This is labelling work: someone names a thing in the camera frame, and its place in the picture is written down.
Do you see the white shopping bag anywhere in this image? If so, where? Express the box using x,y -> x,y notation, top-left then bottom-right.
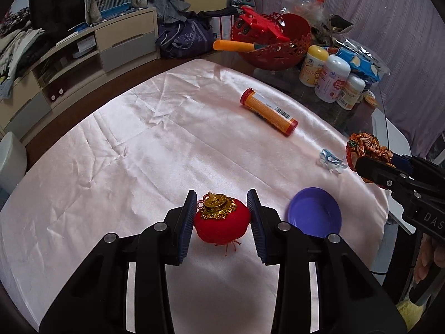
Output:
210,7 -> 240,40

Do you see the white waste bin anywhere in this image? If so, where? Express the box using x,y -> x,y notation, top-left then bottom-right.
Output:
0,131 -> 28,195

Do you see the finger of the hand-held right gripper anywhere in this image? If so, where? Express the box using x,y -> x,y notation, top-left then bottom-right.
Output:
355,156 -> 418,196
393,153 -> 445,182

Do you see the white bottle cream cap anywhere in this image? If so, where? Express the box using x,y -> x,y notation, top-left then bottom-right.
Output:
301,45 -> 329,87

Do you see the dark floral cushion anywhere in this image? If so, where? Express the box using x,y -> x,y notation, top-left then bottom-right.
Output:
0,7 -> 32,35

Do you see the purple bag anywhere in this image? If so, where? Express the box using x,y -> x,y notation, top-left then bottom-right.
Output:
155,17 -> 216,60

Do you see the purple plastic bowl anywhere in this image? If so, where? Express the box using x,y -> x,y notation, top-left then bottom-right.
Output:
287,187 -> 342,239

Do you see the red lantern gold top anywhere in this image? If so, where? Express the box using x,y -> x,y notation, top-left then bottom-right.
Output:
194,192 -> 251,247

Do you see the grey jacket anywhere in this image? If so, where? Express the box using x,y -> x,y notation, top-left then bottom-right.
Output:
146,0 -> 199,23

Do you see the yellow fluffy mat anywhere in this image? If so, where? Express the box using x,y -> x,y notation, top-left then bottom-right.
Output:
396,299 -> 426,333

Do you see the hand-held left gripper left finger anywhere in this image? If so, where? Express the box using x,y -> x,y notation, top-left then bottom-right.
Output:
38,190 -> 198,334

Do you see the orange handled tool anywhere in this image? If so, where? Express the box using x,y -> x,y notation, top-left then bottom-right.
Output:
213,39 -> 265,53

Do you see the purple curtain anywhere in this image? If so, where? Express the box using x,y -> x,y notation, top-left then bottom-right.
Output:
247,0 -> 445,157

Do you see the small white bottle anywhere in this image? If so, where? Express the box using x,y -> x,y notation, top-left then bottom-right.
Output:
335,73 -> 366,111

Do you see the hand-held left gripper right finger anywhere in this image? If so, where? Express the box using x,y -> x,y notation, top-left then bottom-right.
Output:
247,188 -> 407,334

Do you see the red openwork basket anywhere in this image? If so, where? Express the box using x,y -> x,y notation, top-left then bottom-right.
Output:
231,12 -> 312,69

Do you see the pile of clothes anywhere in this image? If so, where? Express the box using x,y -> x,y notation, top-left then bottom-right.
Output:
0,24 -> 58,98

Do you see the person's right hand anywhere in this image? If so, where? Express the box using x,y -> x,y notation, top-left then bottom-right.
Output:
415,234 -> 445,283

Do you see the pile of snack packaging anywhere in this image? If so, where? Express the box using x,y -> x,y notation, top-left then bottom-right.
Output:
281,0 -> 352,47

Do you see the red toy plane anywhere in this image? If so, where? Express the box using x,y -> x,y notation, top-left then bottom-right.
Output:
232,6 -> 291,42

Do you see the orange wrapper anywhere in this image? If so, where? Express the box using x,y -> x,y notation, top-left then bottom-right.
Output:
345,131 -> 395,173

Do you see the orange tube red cap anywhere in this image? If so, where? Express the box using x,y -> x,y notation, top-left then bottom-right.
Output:
240,89 -> 299,137

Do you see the pink satin tablecloth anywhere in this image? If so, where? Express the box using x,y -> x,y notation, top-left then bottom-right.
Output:
0,58 -> 389,334

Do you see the blue snack packet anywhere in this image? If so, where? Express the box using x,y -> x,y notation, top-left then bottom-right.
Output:
334,47 -> 388,84

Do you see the black television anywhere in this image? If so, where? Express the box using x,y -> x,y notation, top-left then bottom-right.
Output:
28,0 -> 94,37

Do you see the clear crumpled plastic wrapper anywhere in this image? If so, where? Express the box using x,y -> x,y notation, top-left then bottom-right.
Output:
316,149 -> 347,175

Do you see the beige television cabinet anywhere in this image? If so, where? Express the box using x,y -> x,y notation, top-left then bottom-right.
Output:
0,7 -> 160,143

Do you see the white bottle pink label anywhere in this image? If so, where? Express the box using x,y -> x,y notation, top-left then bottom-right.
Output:
315,56 -> 351,103

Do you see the glass coffee table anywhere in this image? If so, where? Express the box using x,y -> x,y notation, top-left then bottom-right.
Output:
195,47 -> 418,140

